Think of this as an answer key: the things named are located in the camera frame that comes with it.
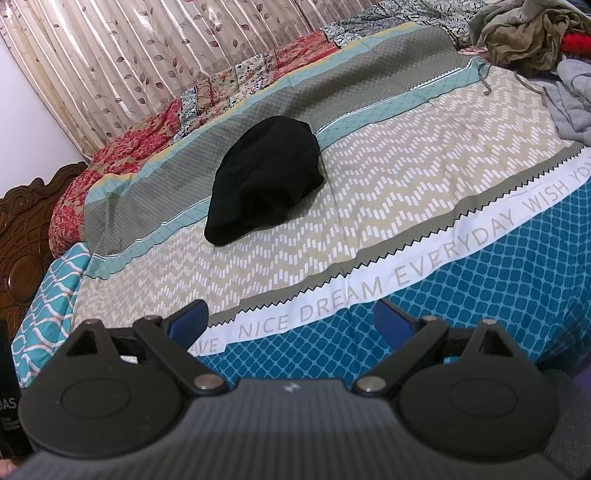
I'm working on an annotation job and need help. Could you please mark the grey crumpled garment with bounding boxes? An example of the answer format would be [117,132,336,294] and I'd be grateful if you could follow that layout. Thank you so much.
[539,58,591,143]

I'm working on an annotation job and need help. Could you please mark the carved wooden headboard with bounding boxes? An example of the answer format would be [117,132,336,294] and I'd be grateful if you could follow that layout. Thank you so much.
[0,161,88,334]

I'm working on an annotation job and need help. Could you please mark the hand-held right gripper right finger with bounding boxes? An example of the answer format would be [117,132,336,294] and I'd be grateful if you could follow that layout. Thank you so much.
[353,299,522,396]

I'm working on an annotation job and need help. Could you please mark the red floral patchwork quilt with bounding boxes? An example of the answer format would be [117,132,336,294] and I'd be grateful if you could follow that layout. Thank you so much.
[48,0,490,254]

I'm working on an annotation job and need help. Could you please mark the red cloth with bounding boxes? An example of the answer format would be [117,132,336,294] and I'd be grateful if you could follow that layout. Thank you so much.
[560,31,591,57]

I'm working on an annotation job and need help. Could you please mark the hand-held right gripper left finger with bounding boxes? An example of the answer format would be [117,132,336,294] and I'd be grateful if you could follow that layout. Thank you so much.
[65,299,229,396]

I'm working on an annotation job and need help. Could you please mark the black pants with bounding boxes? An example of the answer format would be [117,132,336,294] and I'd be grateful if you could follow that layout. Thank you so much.
[204,115,325,247]

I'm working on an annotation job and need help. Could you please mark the beige leaf print curtain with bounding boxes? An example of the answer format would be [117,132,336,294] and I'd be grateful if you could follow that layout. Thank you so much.
[0,0,386,161]

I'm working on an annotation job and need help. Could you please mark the teal lattice patterned cloth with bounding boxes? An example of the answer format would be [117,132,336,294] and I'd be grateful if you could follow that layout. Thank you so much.
[11,242,92,389]

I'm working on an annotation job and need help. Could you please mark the olive crumpled cloth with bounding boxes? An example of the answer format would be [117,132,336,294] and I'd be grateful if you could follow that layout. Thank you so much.
[468,0,591,75]

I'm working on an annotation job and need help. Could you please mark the patterned striped bed sheet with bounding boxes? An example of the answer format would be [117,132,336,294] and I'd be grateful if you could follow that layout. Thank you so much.
[69,21,591,372]

